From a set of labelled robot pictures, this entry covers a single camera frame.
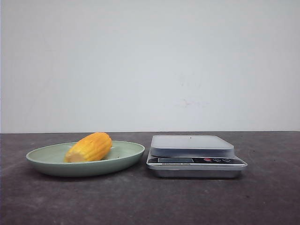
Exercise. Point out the green oval plate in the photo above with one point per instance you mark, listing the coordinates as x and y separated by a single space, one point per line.
49 160

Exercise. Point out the yellow corn cob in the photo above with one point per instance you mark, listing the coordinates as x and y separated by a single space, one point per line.
93 147

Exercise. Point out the silver digital kitchen scale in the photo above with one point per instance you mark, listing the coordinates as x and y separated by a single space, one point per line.
193 156

